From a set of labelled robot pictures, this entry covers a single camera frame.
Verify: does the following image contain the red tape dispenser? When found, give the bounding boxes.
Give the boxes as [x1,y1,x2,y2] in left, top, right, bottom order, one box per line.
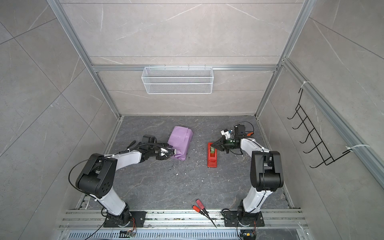
[207,143,218,168]

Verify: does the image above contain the pink wrapping paper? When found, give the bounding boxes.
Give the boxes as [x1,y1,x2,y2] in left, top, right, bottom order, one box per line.
[168,126,193,161]

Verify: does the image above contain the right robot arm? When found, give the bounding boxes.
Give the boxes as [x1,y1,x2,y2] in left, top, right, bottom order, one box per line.
[211,137,284,226]

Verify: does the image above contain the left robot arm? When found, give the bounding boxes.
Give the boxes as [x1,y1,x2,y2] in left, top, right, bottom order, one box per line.
[70,143,175,227]

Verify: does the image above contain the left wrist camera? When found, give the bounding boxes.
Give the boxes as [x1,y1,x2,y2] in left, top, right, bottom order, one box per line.
[159,148,175,159]

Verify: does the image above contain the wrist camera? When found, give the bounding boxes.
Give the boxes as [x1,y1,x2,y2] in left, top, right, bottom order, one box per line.
[159,148,175,159]
[221,125,247,140]

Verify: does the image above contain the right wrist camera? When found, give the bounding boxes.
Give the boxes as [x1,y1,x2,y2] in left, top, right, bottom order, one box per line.
[221,125,247,140]

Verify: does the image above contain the red handled screwdriver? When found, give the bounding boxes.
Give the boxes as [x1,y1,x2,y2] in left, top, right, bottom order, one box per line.
[193,205,217,228]

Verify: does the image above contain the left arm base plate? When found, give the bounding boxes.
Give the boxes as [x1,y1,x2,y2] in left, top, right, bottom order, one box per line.
[103,211,147,228]

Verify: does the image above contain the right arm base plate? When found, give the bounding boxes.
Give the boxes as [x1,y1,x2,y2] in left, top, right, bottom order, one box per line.
[221,209,265,227]

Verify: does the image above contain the white wire mesh basket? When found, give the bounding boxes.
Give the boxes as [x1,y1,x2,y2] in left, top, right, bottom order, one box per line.
[142,67,214,95]

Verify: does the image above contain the black wire hook rack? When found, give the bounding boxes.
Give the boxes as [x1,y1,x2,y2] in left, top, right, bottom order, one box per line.
[287,89,352,169]

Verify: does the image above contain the aluminium mounting rail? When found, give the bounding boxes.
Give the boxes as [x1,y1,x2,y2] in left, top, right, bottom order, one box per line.
[58,209,309,230]

